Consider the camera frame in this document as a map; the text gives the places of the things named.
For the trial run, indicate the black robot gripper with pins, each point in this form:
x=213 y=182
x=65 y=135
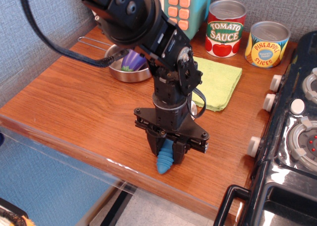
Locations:
x=174 y=122

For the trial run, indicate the blue handled metal spoon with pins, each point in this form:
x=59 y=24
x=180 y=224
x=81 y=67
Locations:
x=165 y=156

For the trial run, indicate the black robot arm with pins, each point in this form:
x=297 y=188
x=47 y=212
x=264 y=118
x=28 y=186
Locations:
x=142 y=26

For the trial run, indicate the green folded cloth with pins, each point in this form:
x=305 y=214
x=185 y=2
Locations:
x=218 y=82

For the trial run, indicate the white stove knob front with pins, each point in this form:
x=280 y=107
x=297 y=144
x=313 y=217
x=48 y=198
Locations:
x=253 y=146

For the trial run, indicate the white stove knob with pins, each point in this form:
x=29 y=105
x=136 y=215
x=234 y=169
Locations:
x=275 y=82
x=253 y=146
x=268 y=102

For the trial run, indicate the purple toy eggplant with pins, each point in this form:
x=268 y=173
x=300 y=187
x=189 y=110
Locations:
x=133 y=62

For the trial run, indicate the small steel pan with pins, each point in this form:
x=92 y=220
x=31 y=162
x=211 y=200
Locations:
x=115 y=68

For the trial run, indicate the white stove knob middle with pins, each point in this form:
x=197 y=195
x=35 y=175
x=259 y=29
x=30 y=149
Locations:
x=268 y=102

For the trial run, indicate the black toy stove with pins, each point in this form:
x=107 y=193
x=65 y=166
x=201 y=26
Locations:
x=283 y=190

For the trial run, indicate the white stove knob rear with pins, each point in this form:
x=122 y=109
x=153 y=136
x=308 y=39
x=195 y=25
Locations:
x=275 y=82

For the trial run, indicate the toy microwave teal and cream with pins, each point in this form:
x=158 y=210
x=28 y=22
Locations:
x=188 y=14

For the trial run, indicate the tomato sauce can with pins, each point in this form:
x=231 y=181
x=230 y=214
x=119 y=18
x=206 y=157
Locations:
x=225 y=25

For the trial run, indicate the pineapple slices can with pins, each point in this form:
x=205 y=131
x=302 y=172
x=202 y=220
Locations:
x=266 y=44

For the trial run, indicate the orange fuzzy object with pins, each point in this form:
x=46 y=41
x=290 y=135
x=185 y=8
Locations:
x=27 y=222

